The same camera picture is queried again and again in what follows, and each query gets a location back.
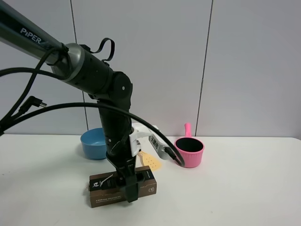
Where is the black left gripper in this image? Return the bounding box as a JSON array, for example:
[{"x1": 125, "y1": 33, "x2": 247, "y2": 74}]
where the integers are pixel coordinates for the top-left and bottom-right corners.
[{"x1": 106, "y1": 153, "x2": 139, "y2": 203}]

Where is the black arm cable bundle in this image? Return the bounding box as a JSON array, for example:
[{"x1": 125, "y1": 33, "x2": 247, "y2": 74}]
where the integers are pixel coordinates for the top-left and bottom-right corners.
[{"x1": 0, "y1": 37, "x2": 116, "y2": 132}]

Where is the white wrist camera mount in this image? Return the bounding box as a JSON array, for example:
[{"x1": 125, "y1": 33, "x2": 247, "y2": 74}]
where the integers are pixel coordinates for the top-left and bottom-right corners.
[{"x1": 129, "y1": 122, "x2": 170, "y2": 160}]

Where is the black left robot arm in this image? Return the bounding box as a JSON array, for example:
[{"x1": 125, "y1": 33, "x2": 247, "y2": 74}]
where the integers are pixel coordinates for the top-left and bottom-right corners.
[{"x1": 0, "y1": 1, "x2": 140, "y2": 202}]

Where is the brown coffee capsule box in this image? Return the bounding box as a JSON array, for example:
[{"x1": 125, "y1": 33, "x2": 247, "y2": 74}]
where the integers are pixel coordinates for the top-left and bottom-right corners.
[{"x1": 88, "y1": 166, "x2": 157, "y2": 208}]

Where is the pink saucepan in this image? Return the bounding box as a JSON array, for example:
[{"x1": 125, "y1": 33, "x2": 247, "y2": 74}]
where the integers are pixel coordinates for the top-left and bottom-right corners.
[{"x1": 174, "y1": 123, "x2": 205, "y2": 168}]

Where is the yellow spatula with orange handle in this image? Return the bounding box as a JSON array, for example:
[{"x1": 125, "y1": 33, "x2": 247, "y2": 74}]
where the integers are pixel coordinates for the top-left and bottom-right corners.
[{"x1": 137, "y1": 151, "x2": 162, "y2": 171}]

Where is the blue bowl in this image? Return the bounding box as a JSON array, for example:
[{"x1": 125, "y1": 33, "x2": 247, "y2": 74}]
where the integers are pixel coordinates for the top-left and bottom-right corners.
[{"x1": 80, "y1": 128, "x2": 107, "y2": 160}]

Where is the black camera cable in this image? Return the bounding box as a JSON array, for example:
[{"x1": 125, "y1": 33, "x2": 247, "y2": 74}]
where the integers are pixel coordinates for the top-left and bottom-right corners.
[{"x1": 0, "y1": 102, "x2": 187, "y2": 167}]

